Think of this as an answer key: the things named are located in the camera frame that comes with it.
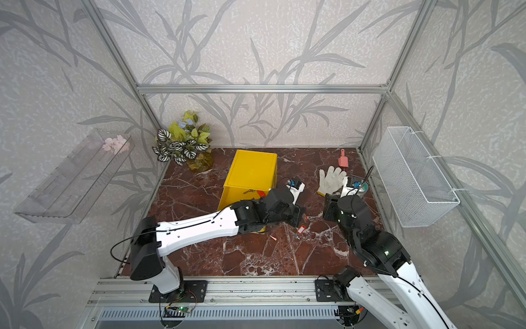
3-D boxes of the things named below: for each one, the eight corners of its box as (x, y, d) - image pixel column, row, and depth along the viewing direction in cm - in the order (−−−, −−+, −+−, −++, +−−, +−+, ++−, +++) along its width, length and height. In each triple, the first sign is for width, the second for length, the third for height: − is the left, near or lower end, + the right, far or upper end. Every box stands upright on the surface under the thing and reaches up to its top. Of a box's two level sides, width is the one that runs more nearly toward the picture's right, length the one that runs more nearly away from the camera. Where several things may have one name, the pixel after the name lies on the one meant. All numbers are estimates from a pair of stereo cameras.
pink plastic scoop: (338, 167, 114) (339, 164, 112) (338, 151, 122) (339, 148, 120) (347, 168, 114) (348, 165, 112) (346, 152, 121) (347, 149, 119)
